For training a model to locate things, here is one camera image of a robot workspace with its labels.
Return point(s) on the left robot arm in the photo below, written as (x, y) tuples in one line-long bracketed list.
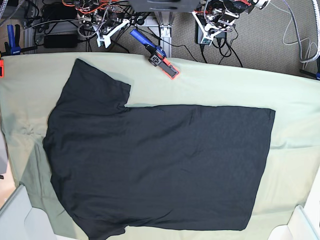
[(215, 18)]

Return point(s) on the black T-shirt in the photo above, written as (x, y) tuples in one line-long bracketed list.
[(178, 167)]

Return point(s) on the light green table cloth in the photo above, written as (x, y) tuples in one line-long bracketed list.
[(33, 83)]

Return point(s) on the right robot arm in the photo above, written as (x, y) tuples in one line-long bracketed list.
[(101, 19)]

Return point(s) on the white bin left corner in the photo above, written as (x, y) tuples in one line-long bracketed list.
[(20, 221)]

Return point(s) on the white bin right corner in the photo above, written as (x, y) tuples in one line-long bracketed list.
[(304, 224)]

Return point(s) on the black power brick left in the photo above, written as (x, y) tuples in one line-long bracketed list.
[(60, 41)]

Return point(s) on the orange clamp at left edge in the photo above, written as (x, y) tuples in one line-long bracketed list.
[(2, 68)]

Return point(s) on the blue orange bar clamp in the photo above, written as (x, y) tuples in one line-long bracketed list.
[(158, 57)]

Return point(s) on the blue clamp at left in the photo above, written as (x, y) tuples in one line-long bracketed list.
[(12, 47)]

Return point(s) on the aluminium frame post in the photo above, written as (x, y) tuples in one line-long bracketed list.
[(162, 27)]

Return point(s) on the white bin corner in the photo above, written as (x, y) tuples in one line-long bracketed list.
[(304, 224), (20, 221)]

